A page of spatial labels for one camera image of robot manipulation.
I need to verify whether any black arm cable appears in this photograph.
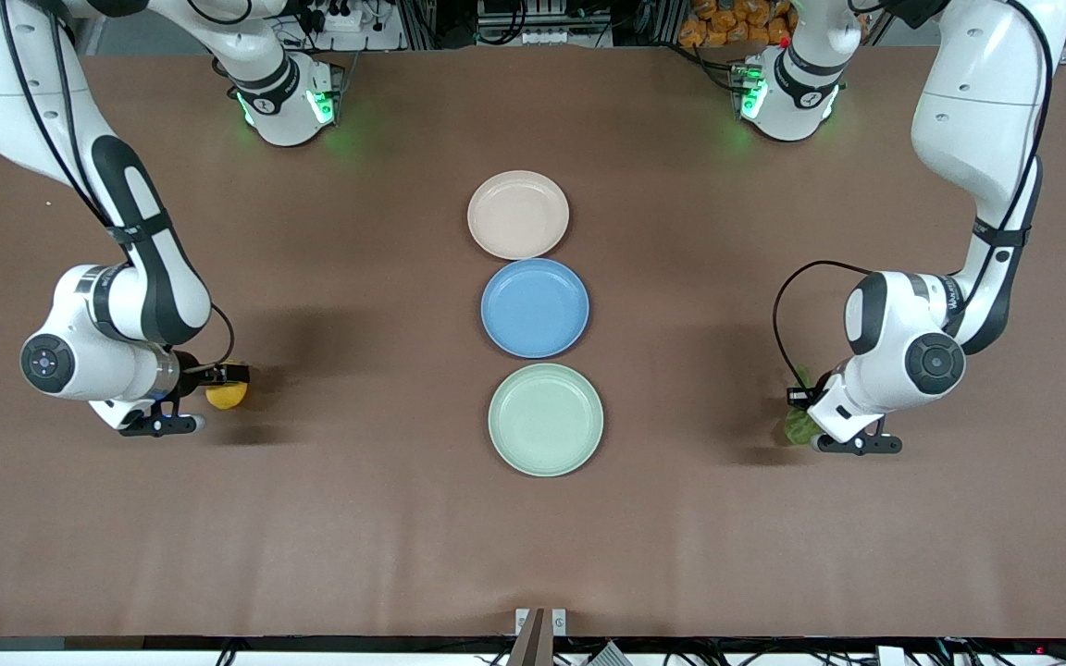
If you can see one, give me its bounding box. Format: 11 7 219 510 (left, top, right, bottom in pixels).
773 0 1052 394
0 0 238 371

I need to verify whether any white power strip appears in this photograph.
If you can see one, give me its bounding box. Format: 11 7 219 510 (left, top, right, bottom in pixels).
297 0 404 52

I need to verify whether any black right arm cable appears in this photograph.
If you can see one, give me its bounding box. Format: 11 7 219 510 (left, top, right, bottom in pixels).
0 0 238 371

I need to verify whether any green lettuce leaf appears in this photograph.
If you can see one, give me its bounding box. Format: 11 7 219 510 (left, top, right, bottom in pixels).
781 365 821 447

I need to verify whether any bag of oranges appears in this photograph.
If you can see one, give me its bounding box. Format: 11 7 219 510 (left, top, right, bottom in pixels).
678 0 798 49

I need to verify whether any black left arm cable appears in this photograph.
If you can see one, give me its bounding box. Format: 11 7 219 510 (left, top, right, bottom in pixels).
773 0 1052 394

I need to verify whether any brown table cover sheet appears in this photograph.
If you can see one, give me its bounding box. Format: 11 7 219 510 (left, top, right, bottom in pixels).
0 46 1066 639

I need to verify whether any pale green plate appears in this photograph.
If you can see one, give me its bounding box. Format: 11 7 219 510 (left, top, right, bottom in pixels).
488 363 604 478

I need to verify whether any blue plate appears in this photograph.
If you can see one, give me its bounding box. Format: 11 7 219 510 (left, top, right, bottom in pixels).
480 257 591 360

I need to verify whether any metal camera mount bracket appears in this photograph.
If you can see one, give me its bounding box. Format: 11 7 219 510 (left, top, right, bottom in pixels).
514 608 568 666

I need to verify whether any pink plate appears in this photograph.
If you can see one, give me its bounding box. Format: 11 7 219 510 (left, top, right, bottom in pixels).
467 170 571 262

